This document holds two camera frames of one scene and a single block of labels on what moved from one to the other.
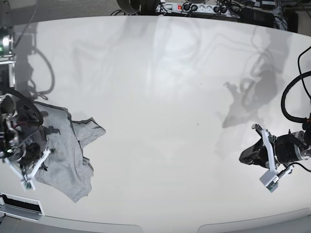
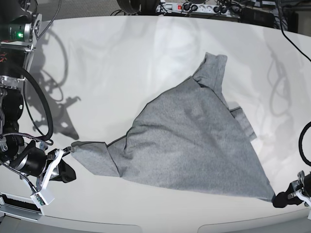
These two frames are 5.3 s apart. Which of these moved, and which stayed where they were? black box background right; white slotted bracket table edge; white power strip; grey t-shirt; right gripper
Moved: grey t-shirt; right gripper
Stayed: black box background right; white slotted bracket table edge; white power strip
